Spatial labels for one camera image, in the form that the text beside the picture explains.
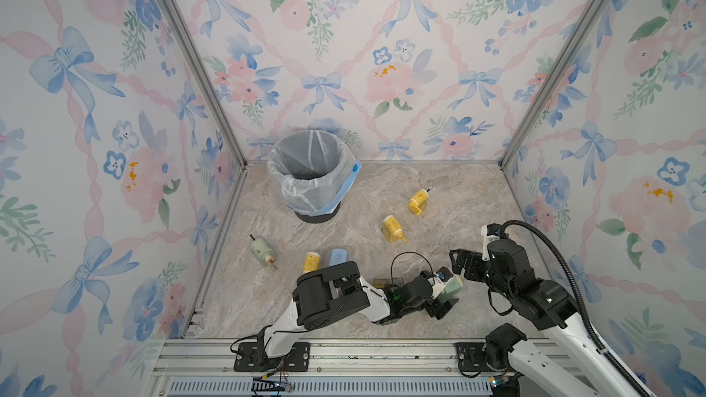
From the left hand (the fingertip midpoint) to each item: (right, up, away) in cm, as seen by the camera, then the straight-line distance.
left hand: (453, 289), depth 82 cm
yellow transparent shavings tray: (-21, +1, +4) cm, 22 cm away
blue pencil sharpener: (-35, +9, +3) cm, 36 cm away
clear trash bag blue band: (-44, +37, +19) cm, 61 cm away
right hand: (+1, +12, -7) cm, 14 cm away
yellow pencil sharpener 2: (-6, +26, +18) cm, 32 cm away
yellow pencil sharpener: (-17, +17, +9) cm, 25 cm away
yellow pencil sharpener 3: (-42, +8, +1) cm, 43 cm away
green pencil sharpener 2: (-58, +11, +3) cm, 59 cm away
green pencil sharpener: (-1, +3, -3) cm, 4 cm away
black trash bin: (-41, +21, +7) cm, 46 cm away
